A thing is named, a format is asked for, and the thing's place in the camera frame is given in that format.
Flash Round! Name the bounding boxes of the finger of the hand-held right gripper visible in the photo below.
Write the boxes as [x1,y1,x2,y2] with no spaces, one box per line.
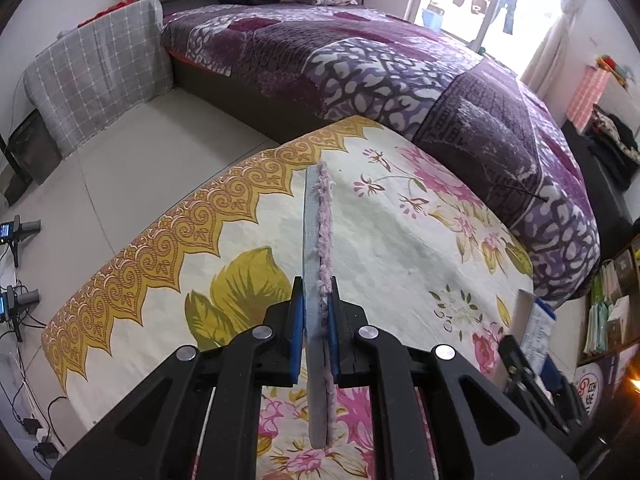
[498,334,533,396]
[542,360,571,411]

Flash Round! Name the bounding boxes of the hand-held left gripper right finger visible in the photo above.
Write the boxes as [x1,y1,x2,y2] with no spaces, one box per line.
[327,280,581,480]

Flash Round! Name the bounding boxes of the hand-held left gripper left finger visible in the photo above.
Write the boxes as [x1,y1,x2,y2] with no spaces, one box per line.
[50,275,307,480]

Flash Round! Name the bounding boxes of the white blue paper carton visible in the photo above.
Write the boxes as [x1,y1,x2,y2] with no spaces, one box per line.
[517,291,557,386]

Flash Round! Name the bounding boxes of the grey pink fluffy insole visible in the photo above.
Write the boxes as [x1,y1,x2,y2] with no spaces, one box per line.
[301,161,337,450]

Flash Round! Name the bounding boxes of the floral printed cloth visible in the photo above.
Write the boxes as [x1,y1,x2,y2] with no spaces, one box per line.
[42,115,536,480]

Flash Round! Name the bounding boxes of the beige cardboard boxes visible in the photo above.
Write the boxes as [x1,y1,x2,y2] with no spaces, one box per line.
[612,250,640,291]

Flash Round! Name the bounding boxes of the wooden bookshelf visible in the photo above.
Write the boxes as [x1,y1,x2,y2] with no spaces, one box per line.
[575,237,640,366]

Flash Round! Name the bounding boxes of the thin black stick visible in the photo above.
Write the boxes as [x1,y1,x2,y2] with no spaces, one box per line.
[505,182,548,202]

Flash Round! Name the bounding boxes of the black storage bench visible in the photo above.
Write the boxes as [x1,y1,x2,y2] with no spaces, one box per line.
[560,120,636,241]

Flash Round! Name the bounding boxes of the pile of folded clothes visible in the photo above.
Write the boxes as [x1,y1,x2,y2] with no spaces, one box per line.
[587,110,640,186]

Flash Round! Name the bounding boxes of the patterned drawer chest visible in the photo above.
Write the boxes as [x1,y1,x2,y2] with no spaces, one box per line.
[570,65,612,131]

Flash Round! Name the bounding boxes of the purple patterned blanket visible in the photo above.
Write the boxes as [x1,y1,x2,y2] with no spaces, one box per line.
[160,2,601,303]

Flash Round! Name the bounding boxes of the red yellow cloth item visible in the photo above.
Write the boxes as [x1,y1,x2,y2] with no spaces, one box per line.
[597,55,632,86]

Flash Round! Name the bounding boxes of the grey checked cloth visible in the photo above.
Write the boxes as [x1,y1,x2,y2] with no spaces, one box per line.
[24,0,175,158]

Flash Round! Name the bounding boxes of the black box device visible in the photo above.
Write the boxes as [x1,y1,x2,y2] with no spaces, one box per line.
[7,110,48,186]

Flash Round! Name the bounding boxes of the light curtain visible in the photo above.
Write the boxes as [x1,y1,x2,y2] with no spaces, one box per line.
[520,0,581,91]

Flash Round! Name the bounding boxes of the hanging laundry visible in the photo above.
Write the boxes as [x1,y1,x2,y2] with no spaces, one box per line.
[450,0,521,36]

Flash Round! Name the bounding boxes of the red garment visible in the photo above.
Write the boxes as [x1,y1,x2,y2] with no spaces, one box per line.
[77,0,136,28]

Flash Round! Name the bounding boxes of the small device with grey handle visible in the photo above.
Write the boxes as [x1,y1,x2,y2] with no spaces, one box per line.
[0,285,41,342]
[0,215,41,267]

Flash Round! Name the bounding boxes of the black cables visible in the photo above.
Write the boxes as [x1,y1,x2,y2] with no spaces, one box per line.
[0,340,68,461]

